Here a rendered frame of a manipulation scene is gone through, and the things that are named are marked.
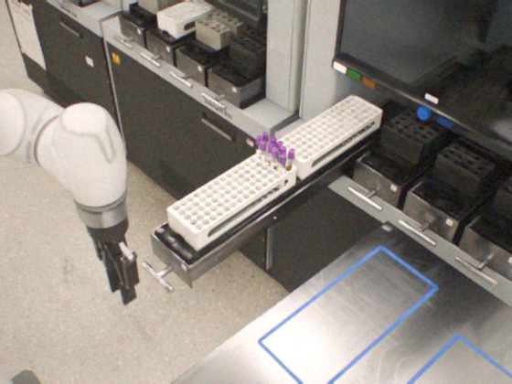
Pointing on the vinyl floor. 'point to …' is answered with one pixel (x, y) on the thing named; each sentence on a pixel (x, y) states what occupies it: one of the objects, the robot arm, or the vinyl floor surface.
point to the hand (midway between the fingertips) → (122, 283)
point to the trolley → (372, 325)
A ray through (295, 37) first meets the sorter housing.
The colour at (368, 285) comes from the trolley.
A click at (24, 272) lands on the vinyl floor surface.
